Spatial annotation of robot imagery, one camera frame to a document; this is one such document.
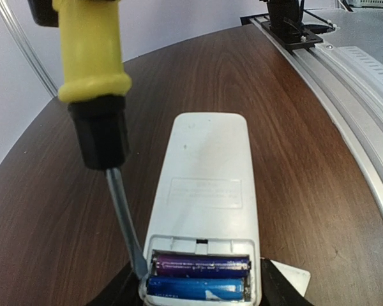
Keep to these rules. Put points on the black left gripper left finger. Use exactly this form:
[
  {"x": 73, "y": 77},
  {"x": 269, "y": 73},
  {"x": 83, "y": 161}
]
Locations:
[{"x": 123, "y": 289}]

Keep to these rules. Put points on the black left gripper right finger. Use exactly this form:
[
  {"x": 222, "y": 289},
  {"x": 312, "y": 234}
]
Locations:
[{"x": 276, "y": 288}]

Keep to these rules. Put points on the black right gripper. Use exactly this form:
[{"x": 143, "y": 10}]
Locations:
[{"x": 43, "y": 13}]

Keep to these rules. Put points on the white battery cover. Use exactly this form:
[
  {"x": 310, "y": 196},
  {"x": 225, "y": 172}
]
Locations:
[{"x": 297, "y": 277}]

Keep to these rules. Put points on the yellow handled screwdriver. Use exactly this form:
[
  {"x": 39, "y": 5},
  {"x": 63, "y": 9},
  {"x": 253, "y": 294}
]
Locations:
[{"x": 95, "y": 87}]

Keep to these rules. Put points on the white remote control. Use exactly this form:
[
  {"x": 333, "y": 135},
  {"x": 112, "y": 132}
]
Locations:
[{"x": 205, "y": 202}]

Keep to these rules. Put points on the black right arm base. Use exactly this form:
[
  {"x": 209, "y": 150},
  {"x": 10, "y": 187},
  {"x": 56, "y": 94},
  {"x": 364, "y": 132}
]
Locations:
[{"x": 294, "y": 27}]

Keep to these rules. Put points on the blue battery in remote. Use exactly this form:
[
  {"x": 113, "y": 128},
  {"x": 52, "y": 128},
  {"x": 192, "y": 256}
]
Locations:
[{"x": 196, "y": 289}]

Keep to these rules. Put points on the purple battery in remote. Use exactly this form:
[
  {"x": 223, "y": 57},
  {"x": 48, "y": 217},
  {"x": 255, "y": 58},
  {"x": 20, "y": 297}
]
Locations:
[{"x": 194, "y": 266}]

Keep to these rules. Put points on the left aluminium corner post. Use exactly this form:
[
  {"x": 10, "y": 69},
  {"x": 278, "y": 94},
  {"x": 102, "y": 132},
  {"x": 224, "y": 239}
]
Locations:
[{"x": 20, "y": 38}]

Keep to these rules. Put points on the aluminium front rail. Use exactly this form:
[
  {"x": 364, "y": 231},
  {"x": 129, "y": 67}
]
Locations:
[{"x": 349, "y": 84}]

